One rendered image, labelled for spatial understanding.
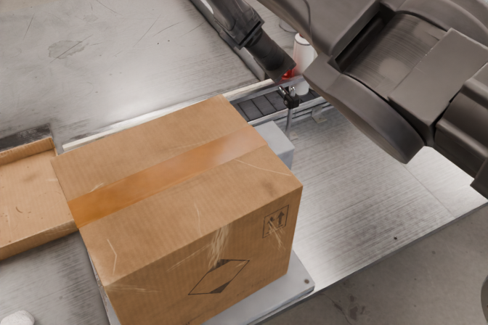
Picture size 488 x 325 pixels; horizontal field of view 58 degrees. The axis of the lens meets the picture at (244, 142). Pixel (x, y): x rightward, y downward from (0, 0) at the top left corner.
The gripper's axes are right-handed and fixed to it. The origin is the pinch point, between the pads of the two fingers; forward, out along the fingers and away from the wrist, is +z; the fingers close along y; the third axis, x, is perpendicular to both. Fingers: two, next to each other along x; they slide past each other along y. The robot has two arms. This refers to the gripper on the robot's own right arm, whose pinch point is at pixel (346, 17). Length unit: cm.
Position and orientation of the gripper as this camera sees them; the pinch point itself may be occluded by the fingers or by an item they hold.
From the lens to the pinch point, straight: 122.6
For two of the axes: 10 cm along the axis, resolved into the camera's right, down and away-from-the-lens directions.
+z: -0.2, 7.0, 7.2
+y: -8.8, 3.2, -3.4
